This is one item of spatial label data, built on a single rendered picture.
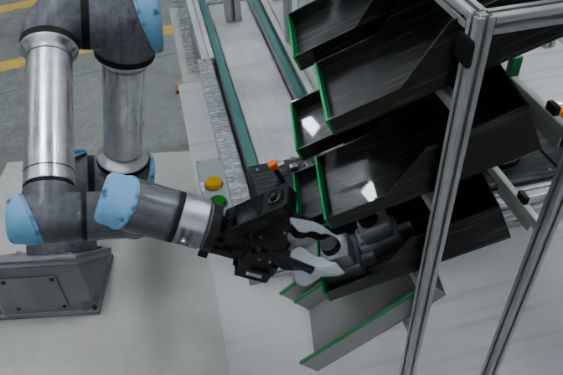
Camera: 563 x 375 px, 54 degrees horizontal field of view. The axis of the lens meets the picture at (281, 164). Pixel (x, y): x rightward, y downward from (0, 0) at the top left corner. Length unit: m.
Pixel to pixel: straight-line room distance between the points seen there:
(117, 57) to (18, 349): 0.66
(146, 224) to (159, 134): 2.48
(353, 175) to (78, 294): 0.72
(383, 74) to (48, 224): 0.51
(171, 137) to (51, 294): 2.00
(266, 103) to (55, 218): 1.02
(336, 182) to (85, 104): 2.95
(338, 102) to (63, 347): 0.87
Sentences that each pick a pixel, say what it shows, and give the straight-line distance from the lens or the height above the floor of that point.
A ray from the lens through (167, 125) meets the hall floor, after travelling 3.31.
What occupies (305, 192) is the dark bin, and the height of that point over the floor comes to 1.19.
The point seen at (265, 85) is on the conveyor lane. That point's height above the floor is 0.92.
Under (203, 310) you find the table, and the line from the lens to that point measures 1.29.
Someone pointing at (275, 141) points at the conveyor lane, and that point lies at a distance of 1.60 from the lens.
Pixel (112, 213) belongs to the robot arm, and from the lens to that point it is 0.78.
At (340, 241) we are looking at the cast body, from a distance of 0.85.
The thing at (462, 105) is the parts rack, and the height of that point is 1.56.
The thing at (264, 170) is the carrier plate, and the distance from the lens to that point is 1.42.
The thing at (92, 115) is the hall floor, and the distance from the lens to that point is 3.53.
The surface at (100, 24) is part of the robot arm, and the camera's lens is 1.06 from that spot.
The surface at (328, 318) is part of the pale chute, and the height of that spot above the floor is 1.02.
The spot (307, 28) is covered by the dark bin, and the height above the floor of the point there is 1.52.
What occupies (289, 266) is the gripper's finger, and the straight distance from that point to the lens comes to 0.80.
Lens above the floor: 1.90
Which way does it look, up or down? 41 degrees down
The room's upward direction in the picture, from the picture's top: 3 degrees counter-clockwise
